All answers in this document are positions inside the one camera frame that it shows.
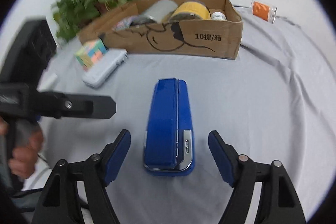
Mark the grey table cloth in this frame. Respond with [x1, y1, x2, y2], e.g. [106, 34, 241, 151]
[25, 8, 335, 223]

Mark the white plastic bottle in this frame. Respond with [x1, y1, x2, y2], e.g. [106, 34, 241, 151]
[211, 11, 227, 21]

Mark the blue stapler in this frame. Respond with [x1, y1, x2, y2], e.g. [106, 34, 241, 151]
[143, 79, 195, 177]

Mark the pastel puzzle cube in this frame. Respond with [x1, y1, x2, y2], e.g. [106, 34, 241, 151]
[75, 39, 107, 71]

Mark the person's left hand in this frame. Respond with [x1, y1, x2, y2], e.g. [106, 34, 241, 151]
[7, 119, 44, 180]

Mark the large open cardboard box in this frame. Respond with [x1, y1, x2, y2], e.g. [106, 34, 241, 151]
[77, 0, 243, 60]

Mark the orange clear plastic jar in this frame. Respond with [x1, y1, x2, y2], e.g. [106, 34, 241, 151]
[251, 0, 277, 23]

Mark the yellow label glass jar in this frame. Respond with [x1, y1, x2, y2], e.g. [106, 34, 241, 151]
[168, 1, 211, 22]

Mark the white rectangular device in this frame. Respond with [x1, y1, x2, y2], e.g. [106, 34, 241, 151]
[82, 49, 127, 88]

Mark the silver metal tin can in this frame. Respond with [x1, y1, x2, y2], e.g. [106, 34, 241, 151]
[132, 0, 178, 26]

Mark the colourful board game box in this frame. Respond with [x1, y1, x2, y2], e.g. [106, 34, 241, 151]
[112, 15, 147, 31]

